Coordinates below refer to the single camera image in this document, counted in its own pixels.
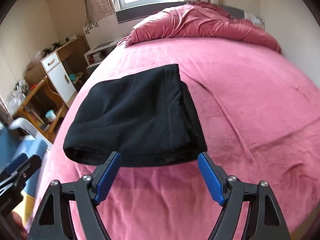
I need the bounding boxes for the wooden desk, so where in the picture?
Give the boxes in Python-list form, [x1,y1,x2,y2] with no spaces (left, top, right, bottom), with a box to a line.
[13,36,88,142]

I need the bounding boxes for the black embroidered pants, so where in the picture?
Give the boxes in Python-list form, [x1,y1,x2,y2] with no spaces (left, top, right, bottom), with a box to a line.
[63,64,207,167]

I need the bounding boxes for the white floral panel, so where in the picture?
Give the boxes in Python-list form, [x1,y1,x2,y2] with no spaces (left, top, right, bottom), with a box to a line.
[83,14,121,49]

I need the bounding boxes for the pink bed sheet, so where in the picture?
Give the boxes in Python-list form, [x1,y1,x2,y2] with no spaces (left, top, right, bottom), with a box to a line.
[36,38,319,239]

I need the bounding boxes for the white cabinet with drawer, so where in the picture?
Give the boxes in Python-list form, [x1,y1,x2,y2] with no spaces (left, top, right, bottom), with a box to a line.
[41,52,76,103]

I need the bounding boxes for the person left hand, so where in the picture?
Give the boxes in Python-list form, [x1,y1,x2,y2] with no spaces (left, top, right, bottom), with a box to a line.
[9,211,28,239]

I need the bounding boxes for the clear plastic bag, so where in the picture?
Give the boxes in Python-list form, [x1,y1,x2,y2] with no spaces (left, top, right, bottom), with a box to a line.
[6,79,29,115]

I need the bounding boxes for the white low bedside shelf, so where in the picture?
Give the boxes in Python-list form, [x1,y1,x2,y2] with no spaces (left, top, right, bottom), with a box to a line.
[84,40,119,66]

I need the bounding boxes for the teal white cup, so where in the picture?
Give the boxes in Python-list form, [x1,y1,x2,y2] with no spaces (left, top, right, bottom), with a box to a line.
[46,110,56,122]

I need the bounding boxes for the blue box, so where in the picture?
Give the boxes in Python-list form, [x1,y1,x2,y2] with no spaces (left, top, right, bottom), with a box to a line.
[0,122,48,198]

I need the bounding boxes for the dark grey headboard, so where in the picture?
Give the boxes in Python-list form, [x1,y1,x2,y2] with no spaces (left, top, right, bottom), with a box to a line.
[116,2,245,23]

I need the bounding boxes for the dark pink duvet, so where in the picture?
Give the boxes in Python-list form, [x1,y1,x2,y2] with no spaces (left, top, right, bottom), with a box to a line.
[124,2,281,54]

